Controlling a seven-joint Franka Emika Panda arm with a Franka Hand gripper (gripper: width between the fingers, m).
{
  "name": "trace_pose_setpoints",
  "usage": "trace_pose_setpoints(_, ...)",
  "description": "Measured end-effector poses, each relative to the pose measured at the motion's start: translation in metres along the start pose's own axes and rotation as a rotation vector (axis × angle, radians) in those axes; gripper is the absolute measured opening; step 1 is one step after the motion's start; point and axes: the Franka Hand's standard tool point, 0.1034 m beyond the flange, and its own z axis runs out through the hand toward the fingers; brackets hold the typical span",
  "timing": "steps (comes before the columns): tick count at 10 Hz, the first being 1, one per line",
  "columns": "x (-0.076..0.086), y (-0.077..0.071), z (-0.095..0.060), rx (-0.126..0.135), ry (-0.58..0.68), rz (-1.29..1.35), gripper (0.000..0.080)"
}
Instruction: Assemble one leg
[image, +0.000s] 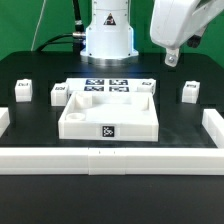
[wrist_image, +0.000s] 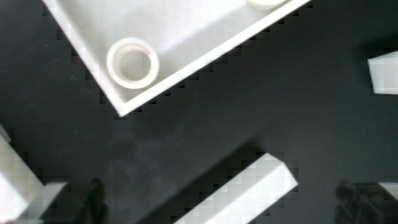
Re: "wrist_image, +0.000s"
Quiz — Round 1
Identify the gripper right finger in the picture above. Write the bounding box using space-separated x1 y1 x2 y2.
333 181 398 224

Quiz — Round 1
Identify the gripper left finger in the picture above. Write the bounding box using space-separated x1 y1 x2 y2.
54 178 108 224

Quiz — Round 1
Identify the white table leg with tag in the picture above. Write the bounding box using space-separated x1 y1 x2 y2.
367 51 398 95

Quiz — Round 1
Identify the white square tabletop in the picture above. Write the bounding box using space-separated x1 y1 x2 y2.
42 0 310 115

